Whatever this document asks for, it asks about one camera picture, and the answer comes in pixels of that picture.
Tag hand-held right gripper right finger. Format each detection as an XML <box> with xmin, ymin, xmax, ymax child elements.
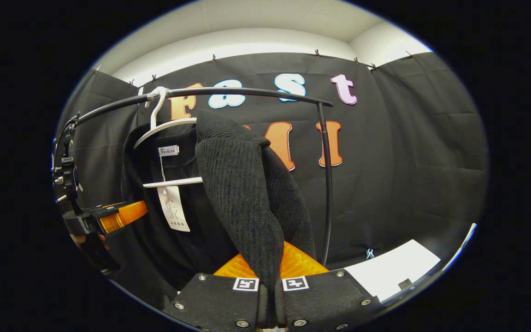
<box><xmin>272</xmin><ymin>240</ymin><xmax>381</xmax><ymax>332</ymax></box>

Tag white plastic hanger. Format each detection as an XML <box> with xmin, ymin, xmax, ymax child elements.
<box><xmin>133</xmin><ymin>86</ymin><xmax>204</xmax><ymax>189</ymax></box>

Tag black backdrop cloth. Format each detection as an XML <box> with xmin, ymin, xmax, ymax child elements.
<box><xmin>53</xmin><ymin>52</ymin><xmax>490</xmax><ymax>314</ymax></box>

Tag black knit sweater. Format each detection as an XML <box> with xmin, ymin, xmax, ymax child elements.
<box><xmin>109</xmin><ymin>110</ymin><xmax>317</xmax><ymax>326</ymax></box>

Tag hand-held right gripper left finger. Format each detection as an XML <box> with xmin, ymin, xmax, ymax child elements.
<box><xmin>162</xmin><ymin>251</ymin><xmax>271</xmax><ymax>332</ymax></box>

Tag black clothes rack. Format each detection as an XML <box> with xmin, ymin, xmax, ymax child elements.
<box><xmin>53</xmin><ymin>87</ymin><xmax>334</xmax><ymax>267</ymax></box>

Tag white cabinet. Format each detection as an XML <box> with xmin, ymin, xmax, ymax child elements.
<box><xmin>344</xmin><ymin>239</ymin><xmax>442</xmax><ymax>302</ymax></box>

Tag white paper hang tag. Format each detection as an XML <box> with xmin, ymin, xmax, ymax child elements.
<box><xmin>157</xmin><ymin>186</ymin><xmax>191</xmax><ymax>232</ymax></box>

